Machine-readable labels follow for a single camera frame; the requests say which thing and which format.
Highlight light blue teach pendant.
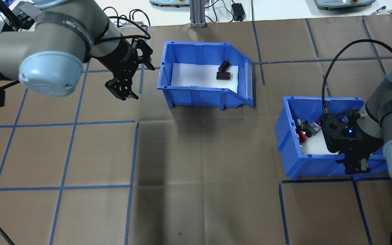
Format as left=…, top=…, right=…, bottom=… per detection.
left=148, top=0, right=191, bottom=8
left=313, top=0, right=377, bottom=11

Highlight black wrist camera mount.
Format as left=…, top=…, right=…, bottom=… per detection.
left=4, top=2, right=43, bottom=31
left=320, top=108, right=366, bottom=154

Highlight aluminium profile post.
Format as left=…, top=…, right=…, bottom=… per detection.
left=189, top=0, right=207, bottom=28

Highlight black power adapter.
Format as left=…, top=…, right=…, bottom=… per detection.
left=232, top=3, right=246, bottom=21

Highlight blue plastic battery bin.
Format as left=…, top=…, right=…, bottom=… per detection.
left=157, top=41, right=254, bottom=111

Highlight grey module blue label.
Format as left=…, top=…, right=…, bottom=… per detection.
left=307, top=121, right=322, bottom=136

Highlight orange grey cable adapter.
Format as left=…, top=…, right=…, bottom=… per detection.
left=119, top=19, right=149, bottom=29

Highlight white pen blue cap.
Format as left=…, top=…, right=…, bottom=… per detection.
left=370, top=7, right=392, bottom=16

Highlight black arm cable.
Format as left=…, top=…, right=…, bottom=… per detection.
left=321, top=39, right=392, bottom=114

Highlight blue plastic push-button bin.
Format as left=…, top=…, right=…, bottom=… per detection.
left=274, top=95, right=392, bottom=181

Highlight small mixed parts in bin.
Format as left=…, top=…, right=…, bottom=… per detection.
left=298, top=117, right=339, bottom=155

